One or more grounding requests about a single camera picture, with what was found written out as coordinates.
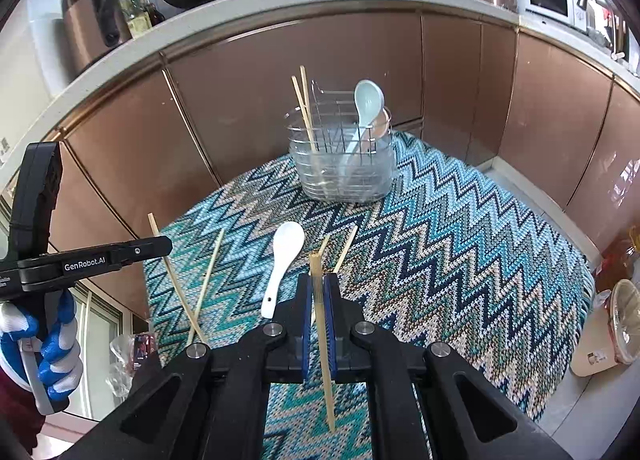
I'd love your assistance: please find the white ceramic spoon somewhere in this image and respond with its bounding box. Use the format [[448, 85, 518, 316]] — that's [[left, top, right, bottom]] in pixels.
[[260, 221, 306, 319]]

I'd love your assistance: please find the pink ceramic spoon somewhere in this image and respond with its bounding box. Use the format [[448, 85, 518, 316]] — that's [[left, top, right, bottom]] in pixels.
[[372, 107, 394, 139]]

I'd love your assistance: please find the chrome kitchen faucet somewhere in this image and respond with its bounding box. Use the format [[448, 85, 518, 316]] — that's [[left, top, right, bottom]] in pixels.
[[576, 0, 627, 60]]

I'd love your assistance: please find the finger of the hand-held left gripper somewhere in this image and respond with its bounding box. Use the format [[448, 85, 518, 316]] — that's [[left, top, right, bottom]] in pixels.
[[119, 235, 174, 270]]

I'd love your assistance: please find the person's left hand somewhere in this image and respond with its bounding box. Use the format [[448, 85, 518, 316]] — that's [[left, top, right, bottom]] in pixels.
[[0, 289, 84, 393]]

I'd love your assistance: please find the crumpled clear plastic bag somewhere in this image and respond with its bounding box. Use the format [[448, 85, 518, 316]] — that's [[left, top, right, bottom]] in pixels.
[[107, 332, 162, 399]]

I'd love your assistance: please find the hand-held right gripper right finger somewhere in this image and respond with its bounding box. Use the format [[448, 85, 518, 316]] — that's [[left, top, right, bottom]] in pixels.
[[322, 274, 572, 460]]

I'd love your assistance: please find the white microwave oven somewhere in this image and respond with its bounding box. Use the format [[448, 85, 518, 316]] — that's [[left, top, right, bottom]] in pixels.
[[527, 0, 577, 24]]

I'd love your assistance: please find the person's left forearm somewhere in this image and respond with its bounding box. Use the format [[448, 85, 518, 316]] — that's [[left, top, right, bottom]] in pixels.
[[0, 367, 47, 443]]

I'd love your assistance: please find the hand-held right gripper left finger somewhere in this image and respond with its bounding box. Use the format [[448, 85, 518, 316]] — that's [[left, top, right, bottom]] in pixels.
[[75, 274, 314, 460]]

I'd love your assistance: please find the zigzag patterned table cloth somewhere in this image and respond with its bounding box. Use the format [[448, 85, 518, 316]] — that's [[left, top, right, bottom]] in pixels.
[[142, 130, 597, 460]]

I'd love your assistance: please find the clear oil bottle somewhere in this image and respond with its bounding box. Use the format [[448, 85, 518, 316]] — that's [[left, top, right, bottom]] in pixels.
[[118, 0, 152, 39]]

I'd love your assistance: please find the copper kettle with black handle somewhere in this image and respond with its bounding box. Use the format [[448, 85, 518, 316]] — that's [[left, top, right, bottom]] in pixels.
[[60, 0, 134, 77]]

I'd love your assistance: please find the clear plastic utensil holder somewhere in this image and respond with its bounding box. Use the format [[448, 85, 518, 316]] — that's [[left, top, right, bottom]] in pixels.
[[286, 80, 397, 204]]

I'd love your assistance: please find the light blue ceramic spoon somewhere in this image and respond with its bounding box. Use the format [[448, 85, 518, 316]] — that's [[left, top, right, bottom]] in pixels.
[[340, 79, 386, 176]]

